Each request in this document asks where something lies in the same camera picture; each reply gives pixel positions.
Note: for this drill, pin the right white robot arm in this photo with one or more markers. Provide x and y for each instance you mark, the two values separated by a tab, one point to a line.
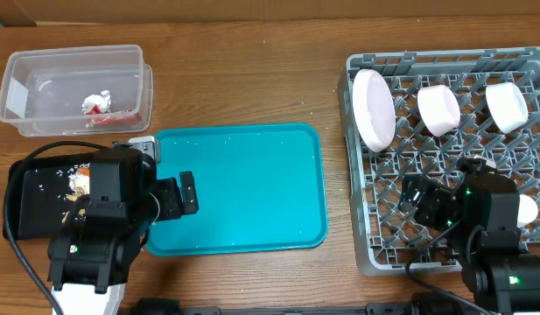
479	218

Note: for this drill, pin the grey dish rack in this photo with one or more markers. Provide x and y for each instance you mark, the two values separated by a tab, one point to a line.
385	237

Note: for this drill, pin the teal plastic tray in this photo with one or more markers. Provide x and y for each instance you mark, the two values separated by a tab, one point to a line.
260	188

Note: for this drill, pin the red foil wrapper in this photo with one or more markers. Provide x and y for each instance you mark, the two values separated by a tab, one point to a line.
98	106

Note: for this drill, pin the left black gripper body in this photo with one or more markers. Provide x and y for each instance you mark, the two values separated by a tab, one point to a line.
165	202

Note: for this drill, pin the small white cup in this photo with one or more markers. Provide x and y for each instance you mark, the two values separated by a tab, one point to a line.
527	211

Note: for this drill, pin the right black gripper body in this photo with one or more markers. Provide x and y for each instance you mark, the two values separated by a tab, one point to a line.
434	212

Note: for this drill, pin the black tray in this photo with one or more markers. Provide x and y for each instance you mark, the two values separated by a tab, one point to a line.
29	219

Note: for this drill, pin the white plate with peanuts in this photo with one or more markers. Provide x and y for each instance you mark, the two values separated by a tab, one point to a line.
373	109

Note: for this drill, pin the pile of rice and peanuts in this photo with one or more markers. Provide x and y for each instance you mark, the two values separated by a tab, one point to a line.
77	188

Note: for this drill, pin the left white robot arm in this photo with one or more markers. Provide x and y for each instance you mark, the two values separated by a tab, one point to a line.
105	228

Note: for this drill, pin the clear plastic bin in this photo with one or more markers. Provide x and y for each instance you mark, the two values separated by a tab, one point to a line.
42	90

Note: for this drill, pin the white bowl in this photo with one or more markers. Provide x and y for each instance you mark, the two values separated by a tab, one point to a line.
439	109
507	106

